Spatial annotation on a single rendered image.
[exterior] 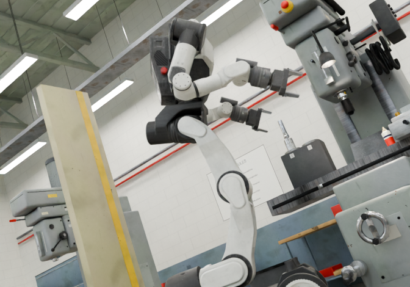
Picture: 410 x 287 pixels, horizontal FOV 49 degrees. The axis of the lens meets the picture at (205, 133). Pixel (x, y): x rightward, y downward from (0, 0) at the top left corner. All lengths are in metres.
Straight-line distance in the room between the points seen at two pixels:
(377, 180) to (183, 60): 0.96
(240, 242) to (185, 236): 6.16
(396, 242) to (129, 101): 7.58
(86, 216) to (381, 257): 1.85
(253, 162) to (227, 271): 5.45
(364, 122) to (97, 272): 1.82
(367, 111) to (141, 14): 7.01
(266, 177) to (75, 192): 4.56
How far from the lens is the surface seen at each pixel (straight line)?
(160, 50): 2.14
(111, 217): 3.18
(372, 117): 2.71
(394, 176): 2.04
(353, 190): 2.08
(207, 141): 2.00
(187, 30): 2.01
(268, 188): 7.18
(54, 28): 9.55
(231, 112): 2.42
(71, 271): 9.19
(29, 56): 6.74
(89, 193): 3.13
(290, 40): 2.40
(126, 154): 8.94
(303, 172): 2.35
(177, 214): 8.15
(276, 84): 1.93
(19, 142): 7.41
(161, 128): 2.10
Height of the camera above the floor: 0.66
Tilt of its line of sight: 18 degrees up
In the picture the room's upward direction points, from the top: 21 degrees counter-clockwise
